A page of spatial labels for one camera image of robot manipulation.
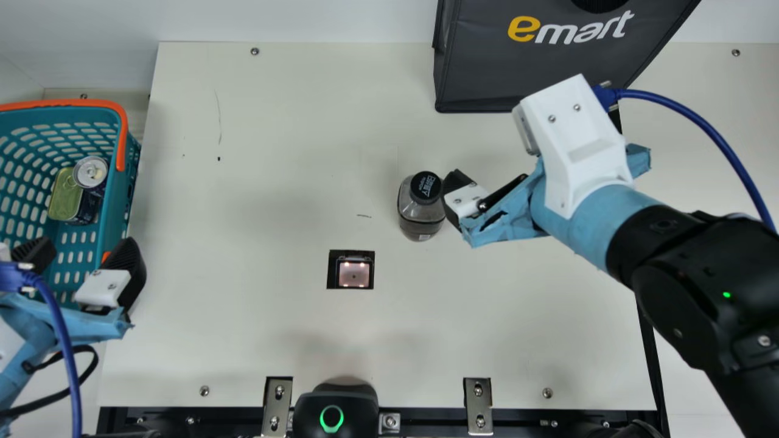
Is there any dark coffee bottle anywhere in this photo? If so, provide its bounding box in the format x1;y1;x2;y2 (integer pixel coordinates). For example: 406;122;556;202
397;171;447;243

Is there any teal shopping basket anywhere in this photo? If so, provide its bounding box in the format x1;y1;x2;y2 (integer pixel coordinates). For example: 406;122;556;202
0;99;142;311

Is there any black device with green light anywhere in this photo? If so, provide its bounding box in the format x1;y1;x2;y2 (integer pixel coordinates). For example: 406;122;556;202
292;383;379;438

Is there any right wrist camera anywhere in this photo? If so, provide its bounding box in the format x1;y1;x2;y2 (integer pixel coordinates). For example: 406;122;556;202
511;74;635;221

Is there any dark grey bag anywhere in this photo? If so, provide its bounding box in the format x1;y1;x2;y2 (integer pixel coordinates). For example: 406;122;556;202
432;0;702;113

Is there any black cable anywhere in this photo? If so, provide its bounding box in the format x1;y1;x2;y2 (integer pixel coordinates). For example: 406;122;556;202
0;345;99;422

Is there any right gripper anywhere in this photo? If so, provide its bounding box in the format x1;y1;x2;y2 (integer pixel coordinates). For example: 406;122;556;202
442;143;663;273

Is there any small square scanner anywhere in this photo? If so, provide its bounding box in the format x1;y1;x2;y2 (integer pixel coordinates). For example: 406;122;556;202
327;249;376;290

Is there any can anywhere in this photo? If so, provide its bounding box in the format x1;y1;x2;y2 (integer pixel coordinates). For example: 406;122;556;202
72;156;110;226

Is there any rectangular tin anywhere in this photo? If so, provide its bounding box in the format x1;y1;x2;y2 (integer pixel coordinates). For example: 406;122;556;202
47;167;83;223

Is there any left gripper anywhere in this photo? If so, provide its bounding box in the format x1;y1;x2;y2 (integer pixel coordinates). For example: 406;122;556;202
0;236;147;411

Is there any blue cable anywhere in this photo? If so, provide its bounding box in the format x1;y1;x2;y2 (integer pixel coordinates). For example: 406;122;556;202
593;84;779;235
0;262;83;438

